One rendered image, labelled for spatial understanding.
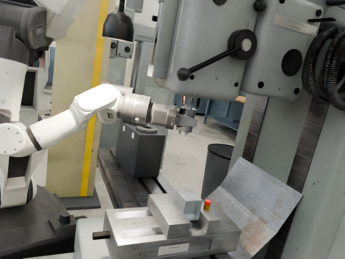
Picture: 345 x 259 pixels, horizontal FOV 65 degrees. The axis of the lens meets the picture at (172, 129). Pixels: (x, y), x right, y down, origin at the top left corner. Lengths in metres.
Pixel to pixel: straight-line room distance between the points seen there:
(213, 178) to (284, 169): 1.78
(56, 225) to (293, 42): 1.16
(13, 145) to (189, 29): 0.49
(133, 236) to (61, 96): 1.88
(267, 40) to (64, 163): 2.17
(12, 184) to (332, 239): 1.25
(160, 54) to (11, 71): 0.36
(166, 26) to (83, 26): 1.74
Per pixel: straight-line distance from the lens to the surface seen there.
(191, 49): 0.65
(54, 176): 2.66
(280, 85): 0.80
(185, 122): 0.76
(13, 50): 0.76
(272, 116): 1.05
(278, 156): 1.02
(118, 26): 0.66
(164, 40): 0.71
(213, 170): 2.72
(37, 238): 1.34
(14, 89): 0.76
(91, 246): 0.90
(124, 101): 0.76
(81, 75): 2.43
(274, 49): 0.76
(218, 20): 0.69
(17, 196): 1.44
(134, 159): 1.12
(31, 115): 1.21
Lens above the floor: 1.38
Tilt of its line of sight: 14 degrees down
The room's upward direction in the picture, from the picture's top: 10 degrees clockwise
